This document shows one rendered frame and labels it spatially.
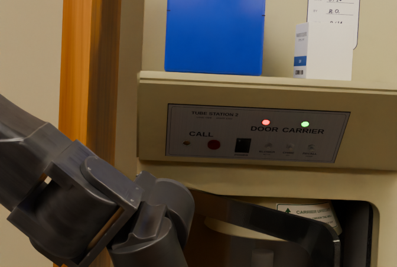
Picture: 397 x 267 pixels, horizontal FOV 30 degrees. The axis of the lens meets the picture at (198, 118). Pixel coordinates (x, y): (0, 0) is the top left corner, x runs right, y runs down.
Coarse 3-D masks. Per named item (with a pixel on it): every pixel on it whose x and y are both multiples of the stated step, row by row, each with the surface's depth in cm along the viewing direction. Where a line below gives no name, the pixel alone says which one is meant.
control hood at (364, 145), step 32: (160, 96) 76; (192, 96) 76; (224, 96) 76; (256, 96) 76; (288, 96) 76; (320, 96) 76; (352, 96) 76; (384, 96) 76; (160, 128) 80; (352, 128) 80; (384, 128) 80; (160, 160) 84; (192, 160) 84; (224, 160) 84; (256, 160) 84; (352, 160) 84; (384, 160) 84
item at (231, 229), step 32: (192, 192) 76; (192, 224) 76; (224, 224) 72; (256, 224) 68; (288, 224) 64; (320, 224) 61; (192, 256) 76; (224, 256) 72; (256, 256) 68; (288, 256) 64; (320, 256) 61
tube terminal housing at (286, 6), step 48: (144, 0) 85; (288, 0) 86; (384, 0) 86; (144, 48) 85; (288, 48) 86; (384, 48) 87; (240, 192) 87; (288, 192) 87; (336, 192) 87; (384, 192) 88; (384, 240) 88
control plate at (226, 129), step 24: (168, 120) 78; (192, 120) 78; (216, 120) 78; (240, 120) 78; (288, 120) 78; (312, 120) 78; (336, 120) 78; (168, 144) 81; (192, 144) 81; (264, 144) 81; (336, 144) 81
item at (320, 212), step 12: (264, 204) 90; (276, 204) 90; (288, 204) 90; (300, 204) 90; (312, 204) 91; (324, 204) 93; (312, 216) 91; (324, 216) 92; (336, 216) 95; (336, 228) 93
